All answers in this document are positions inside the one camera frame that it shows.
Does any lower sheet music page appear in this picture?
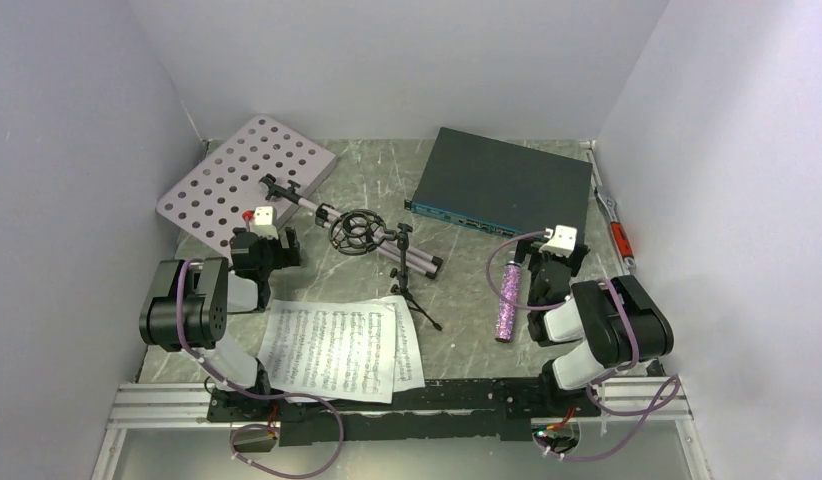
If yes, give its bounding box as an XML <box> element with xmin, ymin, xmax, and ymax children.
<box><xmin>372</xmin><ymin>295</ymin><xmax>425</xmax><ymax>393</ymax></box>

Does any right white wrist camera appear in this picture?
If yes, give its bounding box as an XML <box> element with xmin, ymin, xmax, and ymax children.
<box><xmin>538</xmin><ymin>225</ymin><xmax>578</xmax><ymax>258</ymax></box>

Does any dark blue rack unit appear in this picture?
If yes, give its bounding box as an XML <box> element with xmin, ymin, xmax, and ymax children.
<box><xmin>405</xmin><ymin>127</ymin><xmax>592</xmax><ymax>244</ymax></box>

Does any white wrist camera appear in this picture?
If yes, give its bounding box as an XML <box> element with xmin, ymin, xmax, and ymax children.
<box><xmin>538</xmin><ymin>225</ymin><xmax>578</xmax><ymax>258</ymax></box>
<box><xmin>242</xmin><ymin>205</ymin><xmax>279</xmax><ymax>240</ymax></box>

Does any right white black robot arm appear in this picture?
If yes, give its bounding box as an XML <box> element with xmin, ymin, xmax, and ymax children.
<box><xmin>516</xmin><ymin>239</ymin><xmax>674</xmax><ymax>415</ymax></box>

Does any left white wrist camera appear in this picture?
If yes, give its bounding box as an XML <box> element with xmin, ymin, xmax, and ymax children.
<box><xmin>242</xmin><ymin>205</ymin><xmax>279</xmax><ymax>240</ymax></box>

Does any red handled adjustable wrench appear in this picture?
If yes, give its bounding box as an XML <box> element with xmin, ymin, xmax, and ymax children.
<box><xmin>595</xmin><ymin>186</ymin><xmax>636</xmax><ymax>271</ymax></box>

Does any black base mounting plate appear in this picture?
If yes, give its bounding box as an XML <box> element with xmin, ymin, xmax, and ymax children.
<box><xmin>206</xmin><ymin>376</ymin><xmax>600</xmax><ymax>446</ymax></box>

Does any purple cable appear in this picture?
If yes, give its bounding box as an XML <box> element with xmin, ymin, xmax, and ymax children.
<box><xmin>485</xmin><ymin>230</ymin><xmax>681</xmax><ymax>464</ymax></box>
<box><xmin>176</xmin><ymin>258</ymin><xmax>346</xmax><ymax>480</ymax></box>

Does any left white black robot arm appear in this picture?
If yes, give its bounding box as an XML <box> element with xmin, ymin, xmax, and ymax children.
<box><xmin>139</xmin><ymin>227</ymin><xmax>301</xmax><ymax>420</ymax></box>

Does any sheet music page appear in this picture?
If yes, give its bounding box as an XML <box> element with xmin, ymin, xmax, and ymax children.
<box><xmin>372</xmin><ymin>295</ymin><xmax>425</xmax><ymax>393</ymax></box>
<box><xmin>258</xmin><ymin>300</ymin><xmax>397</xmax><ymax>404</ymax></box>

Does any purple glitter microphone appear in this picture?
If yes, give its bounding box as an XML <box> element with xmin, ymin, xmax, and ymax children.
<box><xmin>495</xmin><ymin>261</ymin><xmax>522</xmax><ymax>343</ymax></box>

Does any black microphone shock mount stand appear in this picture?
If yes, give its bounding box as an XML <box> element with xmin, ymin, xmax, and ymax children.
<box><xmin>328</xmin><ymin>209</ymin><xmax>443</xmax><ymax>331</ymax></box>

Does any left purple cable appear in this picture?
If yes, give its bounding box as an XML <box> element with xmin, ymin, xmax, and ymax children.
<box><xmin>176</xmin><ymin>258</ymin><xmax>346</xmax><ymax>480</ymax></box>

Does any lilac perforated music stand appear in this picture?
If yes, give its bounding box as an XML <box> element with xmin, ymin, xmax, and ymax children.
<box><xmin>156</xmin><ymin>115</ymin><xmax>439</xmax><ymax>257</ymax></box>

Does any top sheet music page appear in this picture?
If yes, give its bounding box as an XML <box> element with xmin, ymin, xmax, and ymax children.
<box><xmin>258</xmin><ymin>300</ymin><xmax>397</xmax><ymax>404</ymax></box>

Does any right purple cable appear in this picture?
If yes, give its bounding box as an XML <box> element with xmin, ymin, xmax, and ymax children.
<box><xmin>485</xmin><ymin>230</ymin><xmax>681</xmax><ymax>464</ymax></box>

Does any aluminium frame rail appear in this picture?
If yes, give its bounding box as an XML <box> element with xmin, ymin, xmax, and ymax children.
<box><xmin>109</xmin><ymin>377</ymin><xmax>665</xmax><ymax>428</ymax></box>

